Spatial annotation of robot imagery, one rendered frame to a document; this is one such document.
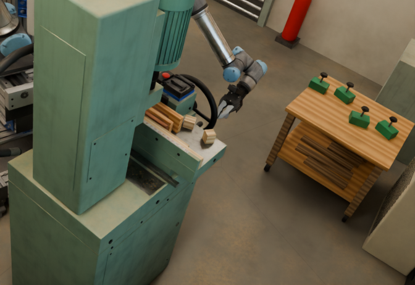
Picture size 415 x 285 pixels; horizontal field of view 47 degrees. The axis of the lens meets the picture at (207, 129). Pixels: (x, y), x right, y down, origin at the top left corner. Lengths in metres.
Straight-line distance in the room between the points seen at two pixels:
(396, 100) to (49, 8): 2.74
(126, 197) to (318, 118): 1.47
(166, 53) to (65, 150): 0.42
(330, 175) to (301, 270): 0.63
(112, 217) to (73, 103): 0.46
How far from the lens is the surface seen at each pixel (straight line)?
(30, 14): 1.36
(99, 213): 1.61
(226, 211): 2.79
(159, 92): 1.69
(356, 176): 3.14
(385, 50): 4.47
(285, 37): 4.53
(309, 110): 2.83
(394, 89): 3.52
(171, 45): 1.49
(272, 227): 2.82
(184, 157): 1.65
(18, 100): 2.11
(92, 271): 1.71
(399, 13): 4.35
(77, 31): 1.19
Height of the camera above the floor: 2.06
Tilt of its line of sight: 39 degrees down
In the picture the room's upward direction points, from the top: 18 degrees clockwise
